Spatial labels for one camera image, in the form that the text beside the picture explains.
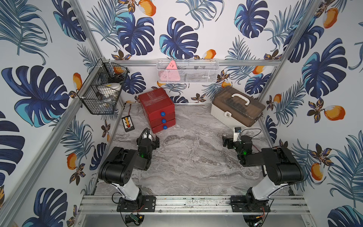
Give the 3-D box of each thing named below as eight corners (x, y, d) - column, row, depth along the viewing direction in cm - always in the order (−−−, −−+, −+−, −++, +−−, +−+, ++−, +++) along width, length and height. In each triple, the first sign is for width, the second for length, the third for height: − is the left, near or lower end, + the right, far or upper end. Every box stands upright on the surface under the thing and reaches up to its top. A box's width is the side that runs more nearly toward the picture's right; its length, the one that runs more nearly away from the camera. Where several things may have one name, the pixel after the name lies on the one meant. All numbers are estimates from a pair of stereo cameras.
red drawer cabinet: (154, 136, 104) (149, 117, 86) (143, 112, 119) (136, 91, 101) (177, 127, 109) (176, 107, 92) (163, 104, 124) (160, 83, 107)
